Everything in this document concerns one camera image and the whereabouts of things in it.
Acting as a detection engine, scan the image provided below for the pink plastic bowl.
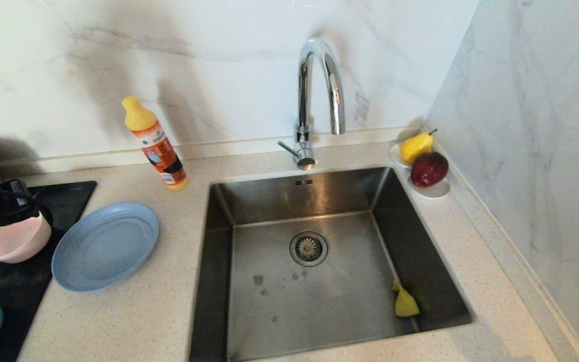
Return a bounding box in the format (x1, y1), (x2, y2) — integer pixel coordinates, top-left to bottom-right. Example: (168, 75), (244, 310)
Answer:
(0, 211), (53, 264)

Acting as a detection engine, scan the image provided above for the large blue-grey plate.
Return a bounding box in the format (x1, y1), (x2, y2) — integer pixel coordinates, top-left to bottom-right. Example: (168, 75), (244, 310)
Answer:
(51, 202), (161, 293)

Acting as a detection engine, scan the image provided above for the yellow capped dish soap bottle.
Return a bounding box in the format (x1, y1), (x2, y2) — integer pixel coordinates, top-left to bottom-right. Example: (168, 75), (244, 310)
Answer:
(121, 96), (189, 192)

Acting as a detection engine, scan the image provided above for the chrome gooseneck faucet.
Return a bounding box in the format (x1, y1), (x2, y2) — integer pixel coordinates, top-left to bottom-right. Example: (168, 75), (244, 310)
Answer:
(277, 36), (346, 171)

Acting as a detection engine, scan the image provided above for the yellow sponge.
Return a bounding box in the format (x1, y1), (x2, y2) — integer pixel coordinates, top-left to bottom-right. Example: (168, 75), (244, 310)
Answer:
(393, 280), (421, 319)

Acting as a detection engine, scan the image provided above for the stainless steel sink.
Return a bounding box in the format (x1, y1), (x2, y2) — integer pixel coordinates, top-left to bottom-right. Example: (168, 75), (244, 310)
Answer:
(188, 166), (475, 361)

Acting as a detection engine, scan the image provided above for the black induction cooktop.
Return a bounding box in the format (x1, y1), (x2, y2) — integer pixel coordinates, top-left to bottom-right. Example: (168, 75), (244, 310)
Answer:
(0, 181), (98, 362)

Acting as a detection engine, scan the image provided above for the metal drain strainer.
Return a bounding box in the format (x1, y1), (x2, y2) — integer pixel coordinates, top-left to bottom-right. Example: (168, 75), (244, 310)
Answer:
(289, 231), (329, 267)

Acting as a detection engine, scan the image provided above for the yellow pear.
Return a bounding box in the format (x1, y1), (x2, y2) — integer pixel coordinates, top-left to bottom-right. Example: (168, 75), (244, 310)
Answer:
(401, 129), (437, 164)

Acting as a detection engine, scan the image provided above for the dark red apple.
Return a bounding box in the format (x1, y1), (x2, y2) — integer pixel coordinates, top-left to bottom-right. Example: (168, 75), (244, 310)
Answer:
(410, 152), (450, 189)

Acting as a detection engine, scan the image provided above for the white fruit dish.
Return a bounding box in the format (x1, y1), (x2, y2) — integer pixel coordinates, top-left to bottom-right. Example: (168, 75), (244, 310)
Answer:
(389, 144), (451, 200)

